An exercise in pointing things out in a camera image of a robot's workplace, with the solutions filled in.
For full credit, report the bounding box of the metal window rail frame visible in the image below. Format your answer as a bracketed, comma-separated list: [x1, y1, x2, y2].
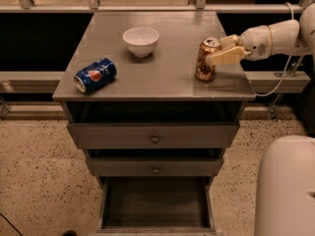
[0, 0, 315, 94]

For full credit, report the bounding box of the orange soda can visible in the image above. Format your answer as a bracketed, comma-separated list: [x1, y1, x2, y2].
[195, 37, 221, 82]

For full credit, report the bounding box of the black floor cable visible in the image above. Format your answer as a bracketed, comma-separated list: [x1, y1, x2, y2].
[0, 210, 26, 236]

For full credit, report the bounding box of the grey open bottom drawer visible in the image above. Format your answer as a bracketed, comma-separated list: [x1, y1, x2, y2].
[89, 177, 220, 236]

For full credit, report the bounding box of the grey wooden drawer cabinet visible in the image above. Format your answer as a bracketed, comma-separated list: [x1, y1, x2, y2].
[52, 10, 257, 236]

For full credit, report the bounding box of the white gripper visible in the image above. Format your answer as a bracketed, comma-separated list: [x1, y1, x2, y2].
[206, 20, 299, 66]

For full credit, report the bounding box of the metal stand pole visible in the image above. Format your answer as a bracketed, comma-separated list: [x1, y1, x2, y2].
[268, 56, 303, 121]

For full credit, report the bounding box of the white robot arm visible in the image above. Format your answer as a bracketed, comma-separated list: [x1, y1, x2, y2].
[211, 119, 315, 236]

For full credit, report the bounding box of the white cable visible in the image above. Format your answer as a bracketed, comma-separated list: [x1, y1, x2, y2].
[255, 2, 296, 98]

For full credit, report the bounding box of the blue Pepsi can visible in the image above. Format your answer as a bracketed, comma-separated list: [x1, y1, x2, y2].
[74, 58, 117, 93]

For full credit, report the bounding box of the grey top drawer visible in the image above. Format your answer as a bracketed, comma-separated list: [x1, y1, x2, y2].
[68, 123, 238, 149]

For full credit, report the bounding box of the white ceramic bowl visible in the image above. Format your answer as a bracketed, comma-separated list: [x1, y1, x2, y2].
[123, 27, 159, 57]

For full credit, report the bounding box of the grey middle drawer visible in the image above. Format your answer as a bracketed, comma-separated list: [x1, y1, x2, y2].
[87, 157, 223, 177]

